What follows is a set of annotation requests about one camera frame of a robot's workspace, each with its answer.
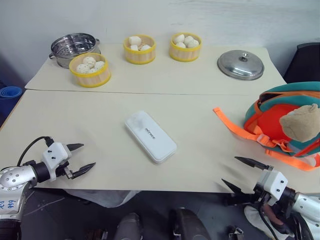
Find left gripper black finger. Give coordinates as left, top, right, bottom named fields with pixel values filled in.
left=67, top=143, right=85, bottom=152
left=71, top=162, right=97, bottom=180

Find black rounded shape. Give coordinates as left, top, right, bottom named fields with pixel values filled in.
left=168, top=207, right=212, bottom=240

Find bamboo steamer basket yellow rim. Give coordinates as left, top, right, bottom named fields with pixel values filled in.
left=170, top=32, right=203, bottom=62
left=69, top=52, right=112, bottom=89
left=123, top=34, right=157, bottom=65

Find white cloth bag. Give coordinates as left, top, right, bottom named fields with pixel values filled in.
left=243, top=203, right=276, bottom=240

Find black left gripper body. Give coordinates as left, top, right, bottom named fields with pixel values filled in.
left=56, top=144, right=75, bottom=179

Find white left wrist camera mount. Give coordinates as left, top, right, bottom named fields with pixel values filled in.
left=41, top=142, right=70, bottom=181

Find dark grey rounded shape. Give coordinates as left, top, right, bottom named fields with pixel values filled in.
left=113, top=212, right=145, bottom=240

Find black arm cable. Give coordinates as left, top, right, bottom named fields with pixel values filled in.
left=16, top=136, right=55, bottom=166
left=259, top=204, right=297, bottom=236

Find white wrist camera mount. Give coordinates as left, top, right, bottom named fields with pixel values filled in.
left=41, top=142, right=70, bottom=181
left=254, top=168, right=288, bottom=201

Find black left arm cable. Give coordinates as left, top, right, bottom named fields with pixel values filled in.
left=16, top=136, right=55, bottom=166

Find teal and orange backpack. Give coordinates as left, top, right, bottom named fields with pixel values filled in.
left=212, top=81, right=320, bottom=172

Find stainless steel steamer pot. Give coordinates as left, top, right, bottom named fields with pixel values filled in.
left=48, top=32, right=102, bottom=70

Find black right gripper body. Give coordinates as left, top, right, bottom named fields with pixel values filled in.
left=252, top=185, right=275, bottom=208

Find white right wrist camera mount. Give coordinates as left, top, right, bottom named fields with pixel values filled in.
left=254, top=168, right=288, bottom=201

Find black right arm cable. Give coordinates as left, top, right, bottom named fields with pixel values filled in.
left=259, top=204, right=297, bottom=236

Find white rectangular box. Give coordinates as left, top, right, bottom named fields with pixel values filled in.
left=124, top=109, right=178, bottom=165

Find stainless steel pot lid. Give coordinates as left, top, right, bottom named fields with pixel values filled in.
left=216, top=49, right=265, bottom=81

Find black chair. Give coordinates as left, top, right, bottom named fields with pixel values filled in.
left=283, top=42, right=320, bottom=85

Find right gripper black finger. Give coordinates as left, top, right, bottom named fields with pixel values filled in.
left=221, top=178, right=256, bottom=196
left=234, top=156, right=274, bottom=172

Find white plastic sheet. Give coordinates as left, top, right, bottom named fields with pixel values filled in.
left=65, top=189, right=141, bottom=209

